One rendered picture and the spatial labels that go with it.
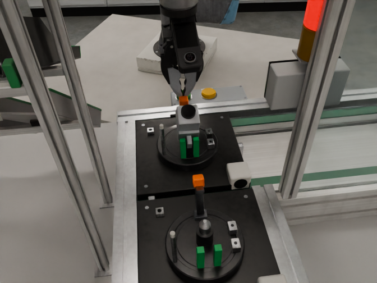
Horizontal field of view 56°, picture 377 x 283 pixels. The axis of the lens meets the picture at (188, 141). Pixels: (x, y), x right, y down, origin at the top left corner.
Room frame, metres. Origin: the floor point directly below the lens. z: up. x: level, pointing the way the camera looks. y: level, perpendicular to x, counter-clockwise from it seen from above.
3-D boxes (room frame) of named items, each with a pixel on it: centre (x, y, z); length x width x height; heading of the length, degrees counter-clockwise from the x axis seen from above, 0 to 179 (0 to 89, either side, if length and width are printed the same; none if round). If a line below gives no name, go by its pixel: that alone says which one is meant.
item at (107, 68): (1.13, 0.04, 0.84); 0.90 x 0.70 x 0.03; 69
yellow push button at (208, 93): (0.81, -0.06, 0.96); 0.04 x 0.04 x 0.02
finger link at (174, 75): (0.68, 0.03, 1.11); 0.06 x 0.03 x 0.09; 6
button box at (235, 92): (0.81, -0.06, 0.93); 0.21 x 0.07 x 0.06; 96
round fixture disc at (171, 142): (0.59, 0.00, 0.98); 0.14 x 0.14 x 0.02
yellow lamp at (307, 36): (0.49, -0.20, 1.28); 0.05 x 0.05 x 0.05
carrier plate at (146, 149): (0.59, 0.00, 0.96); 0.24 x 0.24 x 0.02; 6
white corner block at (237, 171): (0.50, -0.10, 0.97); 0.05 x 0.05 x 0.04; 6
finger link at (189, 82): (0.68, 0.00, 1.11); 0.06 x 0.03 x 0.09; 6
